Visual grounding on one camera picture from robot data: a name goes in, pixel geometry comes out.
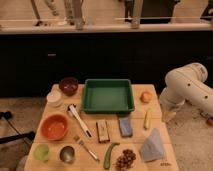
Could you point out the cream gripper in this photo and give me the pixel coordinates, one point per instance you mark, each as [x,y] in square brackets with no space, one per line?
[168,112]

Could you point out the small orange apple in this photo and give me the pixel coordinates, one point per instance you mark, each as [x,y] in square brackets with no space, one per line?
[146,97]

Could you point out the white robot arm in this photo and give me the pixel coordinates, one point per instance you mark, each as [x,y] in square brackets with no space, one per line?
[186,83]

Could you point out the small metal cup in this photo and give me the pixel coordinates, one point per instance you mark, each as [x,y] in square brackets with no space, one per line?
[67,154]

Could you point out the white paper cup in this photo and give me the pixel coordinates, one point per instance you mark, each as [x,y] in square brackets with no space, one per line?
[54,98]

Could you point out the light green cup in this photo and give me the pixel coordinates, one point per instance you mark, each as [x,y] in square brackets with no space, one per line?
[42,152]

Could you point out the grey blue folded cloth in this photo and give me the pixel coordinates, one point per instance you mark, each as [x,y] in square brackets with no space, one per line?
[152,148]

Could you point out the blue sponge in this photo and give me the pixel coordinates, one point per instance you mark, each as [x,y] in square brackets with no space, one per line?
[125,127]

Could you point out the brown wooden block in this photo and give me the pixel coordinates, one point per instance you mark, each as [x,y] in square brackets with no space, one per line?
[102,130]

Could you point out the bunch of dark grapes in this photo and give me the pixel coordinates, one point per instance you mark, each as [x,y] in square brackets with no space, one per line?
[126,160]

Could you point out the green plastic tray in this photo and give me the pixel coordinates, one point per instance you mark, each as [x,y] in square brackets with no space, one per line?
[107,96]

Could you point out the green cucumber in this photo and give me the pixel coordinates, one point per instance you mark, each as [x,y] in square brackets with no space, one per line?
[107,158]

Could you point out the silver metal fork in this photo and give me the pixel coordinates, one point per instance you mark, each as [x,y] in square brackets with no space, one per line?
[91,153]

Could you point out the dark red bowl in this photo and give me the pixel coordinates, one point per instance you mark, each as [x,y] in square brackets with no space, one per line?
[68,85]

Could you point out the orange plastic bowl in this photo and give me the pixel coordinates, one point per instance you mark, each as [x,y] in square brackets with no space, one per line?
[54,127]

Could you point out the black tripod stand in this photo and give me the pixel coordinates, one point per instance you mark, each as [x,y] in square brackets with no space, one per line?
[6,116]

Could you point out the white handled kitchen tool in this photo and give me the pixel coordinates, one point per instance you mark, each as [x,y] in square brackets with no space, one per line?
[72,110]

